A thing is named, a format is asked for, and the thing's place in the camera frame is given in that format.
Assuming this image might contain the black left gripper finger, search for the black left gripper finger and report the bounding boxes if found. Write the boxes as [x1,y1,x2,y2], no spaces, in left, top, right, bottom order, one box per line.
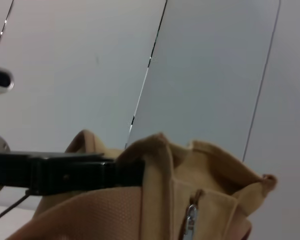
[25,159,145,196]

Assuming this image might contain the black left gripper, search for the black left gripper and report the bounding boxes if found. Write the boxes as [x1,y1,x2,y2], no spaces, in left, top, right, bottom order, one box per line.
[0,150,106,188]

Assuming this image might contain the khaki canvas food bag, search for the khaki canvas food bag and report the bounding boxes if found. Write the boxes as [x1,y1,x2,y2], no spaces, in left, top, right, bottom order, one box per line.
[4,128,278,240]

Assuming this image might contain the silver zipper pull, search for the silver zipper pull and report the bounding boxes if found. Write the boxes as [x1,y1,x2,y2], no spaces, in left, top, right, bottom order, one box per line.
[181,203,199,238]

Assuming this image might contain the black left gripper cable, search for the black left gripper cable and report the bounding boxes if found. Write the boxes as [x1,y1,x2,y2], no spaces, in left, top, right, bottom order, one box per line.
[0,191,31,226]

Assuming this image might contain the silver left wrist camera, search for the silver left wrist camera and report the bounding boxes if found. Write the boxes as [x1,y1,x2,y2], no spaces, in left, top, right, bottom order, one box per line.
[0,65,15,96]

